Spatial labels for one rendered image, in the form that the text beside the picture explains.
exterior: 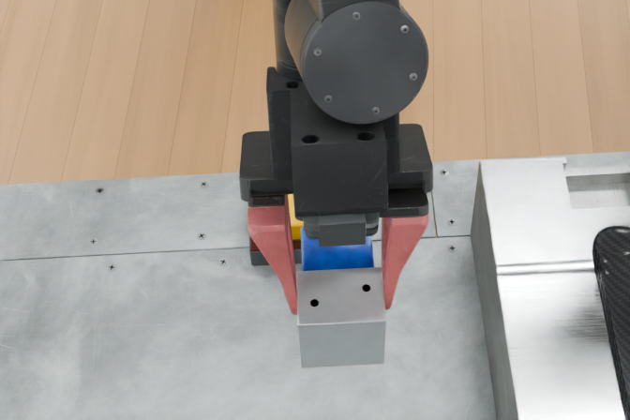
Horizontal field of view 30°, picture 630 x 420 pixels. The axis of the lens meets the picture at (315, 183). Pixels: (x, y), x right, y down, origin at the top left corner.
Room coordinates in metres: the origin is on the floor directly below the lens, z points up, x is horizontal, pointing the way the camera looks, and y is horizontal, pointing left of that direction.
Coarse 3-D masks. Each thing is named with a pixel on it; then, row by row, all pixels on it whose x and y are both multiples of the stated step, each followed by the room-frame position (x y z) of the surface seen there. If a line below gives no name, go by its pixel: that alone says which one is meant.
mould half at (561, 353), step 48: (480, 192) 0.48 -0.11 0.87; (528, 192) 0.46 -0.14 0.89; (480, 240) 0.46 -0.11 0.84; (528, 240) 0.42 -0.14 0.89; (576, 240) 0.42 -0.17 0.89; (480, 288) 0.44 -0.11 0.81; (528, 288) 0.39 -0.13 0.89; (576, 288) 0.39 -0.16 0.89; (528, 336) 0.36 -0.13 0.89; (576, 336) 0.35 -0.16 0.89; (528, 384) 0.32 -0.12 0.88; (576, 384) 0.32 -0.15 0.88
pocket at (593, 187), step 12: (564, 168) 0.49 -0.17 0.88; (576, 168) 0.49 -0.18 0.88; (588, 168) 0.49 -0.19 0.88; (600, 168) 0.49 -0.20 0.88; (612, 168) 0.49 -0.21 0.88; (624, 168) 0.49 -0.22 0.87; (576, 180) 0.49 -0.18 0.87; (588, 180) 0.49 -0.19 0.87; (600, 180) 0.49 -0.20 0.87; (612, 180) 0.49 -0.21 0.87; (624, 180) 0.49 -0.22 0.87; (576, 192) 0.48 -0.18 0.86; (588, 192) 0.48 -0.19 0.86; (600, 192) 0.48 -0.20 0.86; (612, 192) 0.48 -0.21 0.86; (624, 192) 0.48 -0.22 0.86; (576, 204) 0.47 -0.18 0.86; (588, 204) 0.47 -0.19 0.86; (600, 204) 0.47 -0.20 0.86; (612, 204) 0.47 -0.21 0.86; (624, 204) 0.47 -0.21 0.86
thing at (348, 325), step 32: (320, 256) 0.38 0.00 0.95; (352, 256) 0.38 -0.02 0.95; (320, 288) 0.35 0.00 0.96; (352, 288) 0.35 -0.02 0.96; (320, 320) 0.33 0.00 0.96; (352, 320) 0.33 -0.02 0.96; (384, 320) 0.33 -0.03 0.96; (320, 352) 0.33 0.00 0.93; (352, 352) 0.33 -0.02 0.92; (384, 352) 0.33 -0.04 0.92
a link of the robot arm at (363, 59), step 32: (320, 0) 0.36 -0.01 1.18; (352, 0) 0.36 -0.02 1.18; (384, 0) 0.36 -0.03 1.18; (288, 32) 0.39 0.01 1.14; (320, 32) 0.35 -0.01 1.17; (352, 32) 0.36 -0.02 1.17; (384, 32) 0.36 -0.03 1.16; (416, 32) 0.36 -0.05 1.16; (320, 64) 0.35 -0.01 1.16; (352, 64) 0.35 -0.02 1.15; (384, 64) 0.35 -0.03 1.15; (416, 64) 0.35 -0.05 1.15; (320, 96) 0.34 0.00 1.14; (352, 96) 0.34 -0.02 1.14; (384, 96) 0.34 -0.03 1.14
